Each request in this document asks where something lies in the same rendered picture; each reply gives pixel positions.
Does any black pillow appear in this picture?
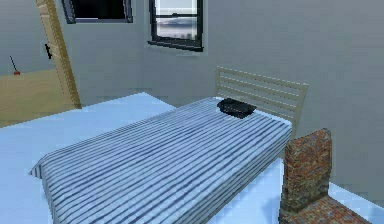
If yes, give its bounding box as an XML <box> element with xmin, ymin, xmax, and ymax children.
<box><xmin>216</xmin><ymin>97</ymin><xmax>258</xmax><ymax>120</ymax></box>

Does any tan wooden door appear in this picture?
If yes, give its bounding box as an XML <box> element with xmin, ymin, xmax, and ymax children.
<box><xmin>35</xmin><ymin>0</ymin><xmax>83</xmax><ymax>110</ymax></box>

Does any red base black stick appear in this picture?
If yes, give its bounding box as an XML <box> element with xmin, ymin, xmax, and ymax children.
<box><xmin>9</xmin><ymin>55</ymin><xmax>21</xmax><ymax>76</ymax></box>

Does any brick pattern chair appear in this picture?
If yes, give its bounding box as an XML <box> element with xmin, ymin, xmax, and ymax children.
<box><xmin>278</xmin><ymin>127</ymin><xmax>374</xmax><ymax>224</ymax></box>

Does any dark framed picture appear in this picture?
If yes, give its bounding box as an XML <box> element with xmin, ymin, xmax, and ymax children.
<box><xmin>61</xmin><ymin>0</ymin><xmax>134</xmax><ymax>25</ymax></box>

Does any blue striped bed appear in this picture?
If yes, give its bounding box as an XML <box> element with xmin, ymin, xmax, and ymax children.
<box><xmin>28</xmin><ymin>65</ymin><xmax>310</xmax><ymax>224</ymax></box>

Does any black framed window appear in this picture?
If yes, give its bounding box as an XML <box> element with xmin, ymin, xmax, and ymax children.
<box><xmin>147</xmin><ymin>0</ymin><xmax>205</xmax><ymax>53</ymax></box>

